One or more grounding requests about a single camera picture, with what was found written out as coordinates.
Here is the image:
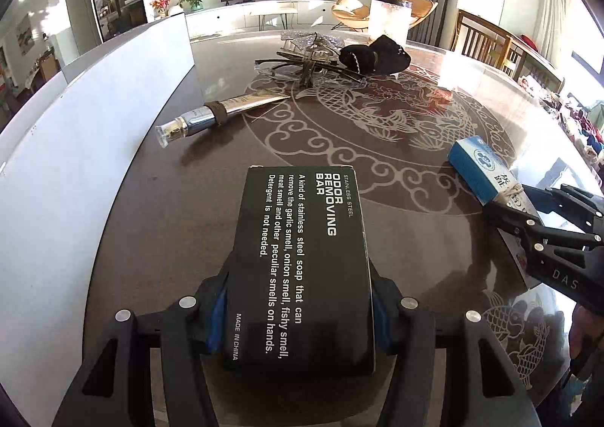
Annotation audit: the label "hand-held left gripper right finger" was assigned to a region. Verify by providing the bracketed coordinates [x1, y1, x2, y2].
[368, 262, 543, 427]

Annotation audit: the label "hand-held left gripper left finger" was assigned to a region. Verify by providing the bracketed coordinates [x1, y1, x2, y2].
[51, 257, 237, 427]

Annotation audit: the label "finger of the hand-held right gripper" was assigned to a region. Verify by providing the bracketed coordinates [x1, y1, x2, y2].
[484, 203, 604, 264]
[519, 184, 604, 235]

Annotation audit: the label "blue and white box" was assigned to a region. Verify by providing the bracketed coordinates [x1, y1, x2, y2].
[447, 135, 543, 225]

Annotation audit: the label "black printed box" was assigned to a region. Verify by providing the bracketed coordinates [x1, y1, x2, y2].
[222, 165, 378, 376]

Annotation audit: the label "silver cosmetic tube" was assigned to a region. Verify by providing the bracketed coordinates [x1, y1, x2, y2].
[155, 94, 291, 147]

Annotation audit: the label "round patterned glass desktop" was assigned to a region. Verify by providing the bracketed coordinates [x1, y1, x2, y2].
[82, 28, 604, 427]

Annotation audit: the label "person's right hand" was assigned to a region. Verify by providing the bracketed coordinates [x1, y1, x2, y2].
[567, 303, 604, 362]

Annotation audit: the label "pile of household clutter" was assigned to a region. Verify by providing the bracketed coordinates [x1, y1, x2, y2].
[519, 73, 604, 159]

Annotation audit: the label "wooden dining chair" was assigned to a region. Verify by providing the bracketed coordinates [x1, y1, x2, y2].
[491, 35, 567, 93]
[450, 9, 515, 67]

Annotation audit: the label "black hat far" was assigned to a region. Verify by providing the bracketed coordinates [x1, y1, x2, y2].
[339, 34, 412, 75]

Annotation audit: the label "white partition board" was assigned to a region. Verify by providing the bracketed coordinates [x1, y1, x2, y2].
[0, 12, 208, 427]

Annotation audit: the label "orange lounge chair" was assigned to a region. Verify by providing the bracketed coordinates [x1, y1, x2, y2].
[331, 0, 371, 32]
[391, 0, 439, 29]

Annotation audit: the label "tall clear glass vase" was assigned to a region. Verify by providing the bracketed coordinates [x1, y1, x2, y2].
[368, 0, 411, 43]

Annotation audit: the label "clear acrylic hair clip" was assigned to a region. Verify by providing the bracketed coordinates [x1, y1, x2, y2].
[295, 44, 341, 87]

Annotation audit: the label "silver sequin bow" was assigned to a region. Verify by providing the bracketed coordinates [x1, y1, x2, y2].
[280, 30, 347, 51]

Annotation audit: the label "white television console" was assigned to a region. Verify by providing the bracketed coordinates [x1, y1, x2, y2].
[186, 0, 338, 36]

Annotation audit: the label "wooden bench with hairpin legs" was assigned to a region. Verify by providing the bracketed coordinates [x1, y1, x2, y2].
[257, 7, 299, 30]

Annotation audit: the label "black frame eyeglasses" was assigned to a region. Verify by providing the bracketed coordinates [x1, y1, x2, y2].
[255, 50, 370, 89]

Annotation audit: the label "framed wall painting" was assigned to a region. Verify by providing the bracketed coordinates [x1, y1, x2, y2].
[16, 26, 34, 55]

